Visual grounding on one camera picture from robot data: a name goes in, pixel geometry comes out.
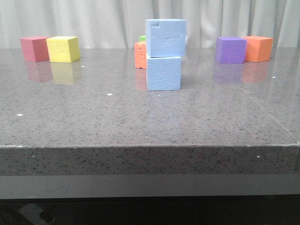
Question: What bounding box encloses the light blue foam cube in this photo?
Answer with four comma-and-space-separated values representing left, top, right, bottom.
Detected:
145, 19, 187, 58
146, 55, 182, 91

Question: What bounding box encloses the chipped orange foam cube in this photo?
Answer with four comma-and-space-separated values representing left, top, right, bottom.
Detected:
134, 41, 147, 69

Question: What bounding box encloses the green foam cube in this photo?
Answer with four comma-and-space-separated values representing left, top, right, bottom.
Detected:
138, 35, 146, 42

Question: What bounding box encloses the purple foam cube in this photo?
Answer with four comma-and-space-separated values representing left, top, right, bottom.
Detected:
215, 37, 247, 64

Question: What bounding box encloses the grey pleated curtain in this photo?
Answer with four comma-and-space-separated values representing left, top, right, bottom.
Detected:
0, 0, 300, 49

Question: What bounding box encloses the yellow foam cube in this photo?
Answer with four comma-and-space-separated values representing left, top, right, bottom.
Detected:
46, 36, 80, 63

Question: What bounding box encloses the smooth orange foam cube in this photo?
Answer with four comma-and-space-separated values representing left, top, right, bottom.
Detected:
242, 36, 273, 62

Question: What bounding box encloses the red foam cube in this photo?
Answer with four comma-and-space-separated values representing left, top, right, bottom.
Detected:
20, 36, 49, 62

